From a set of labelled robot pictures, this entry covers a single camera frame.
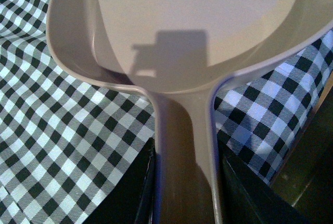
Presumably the black white checkered tablecloth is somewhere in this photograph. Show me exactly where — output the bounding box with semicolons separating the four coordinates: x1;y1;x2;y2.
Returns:
1;0;332;223

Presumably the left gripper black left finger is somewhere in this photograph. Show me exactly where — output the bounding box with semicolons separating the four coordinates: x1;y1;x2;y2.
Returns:
84;138;156;223

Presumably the beige plastic dustpan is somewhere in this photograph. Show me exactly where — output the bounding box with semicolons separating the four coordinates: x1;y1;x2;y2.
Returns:
46;0;332;223

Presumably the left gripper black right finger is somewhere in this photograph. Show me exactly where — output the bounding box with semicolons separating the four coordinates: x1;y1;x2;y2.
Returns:
219;142;310;223

